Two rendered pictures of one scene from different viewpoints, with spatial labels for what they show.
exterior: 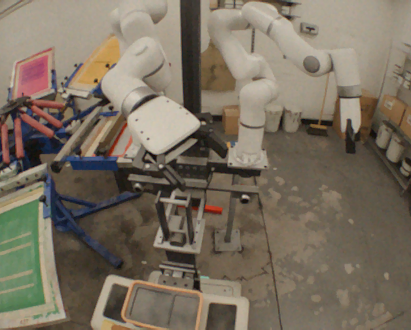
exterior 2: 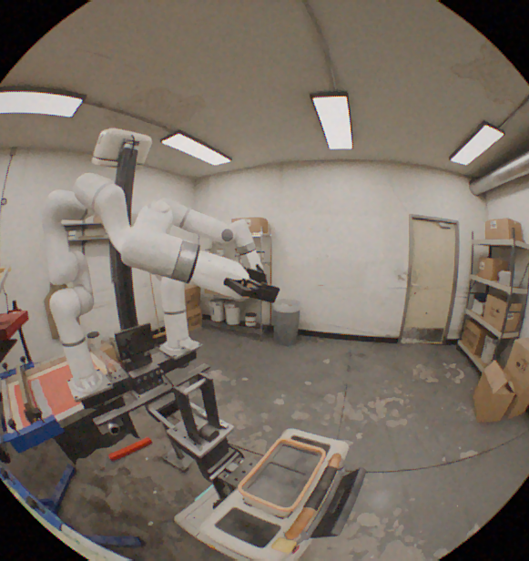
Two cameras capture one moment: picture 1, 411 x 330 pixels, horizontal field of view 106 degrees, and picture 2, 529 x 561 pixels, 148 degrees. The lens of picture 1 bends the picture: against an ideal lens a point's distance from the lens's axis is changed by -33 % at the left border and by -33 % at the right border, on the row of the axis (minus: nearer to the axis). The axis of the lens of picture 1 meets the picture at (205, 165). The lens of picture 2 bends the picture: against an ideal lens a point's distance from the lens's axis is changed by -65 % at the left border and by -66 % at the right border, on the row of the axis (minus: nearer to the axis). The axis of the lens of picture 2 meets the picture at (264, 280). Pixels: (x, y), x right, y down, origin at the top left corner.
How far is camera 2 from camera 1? 0.45 m
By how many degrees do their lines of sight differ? 67
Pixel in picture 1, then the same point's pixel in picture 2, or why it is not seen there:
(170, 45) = (18, 293)
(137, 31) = (116, 205)
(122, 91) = (172, 241)
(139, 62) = (167, 219)
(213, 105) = not seen: hidden behind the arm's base
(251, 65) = not seen: hidden behind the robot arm
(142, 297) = (262, 489)
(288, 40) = (207, 221)
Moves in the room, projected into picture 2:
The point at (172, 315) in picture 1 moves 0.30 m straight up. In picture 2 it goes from (295, 467) to (310, 385)
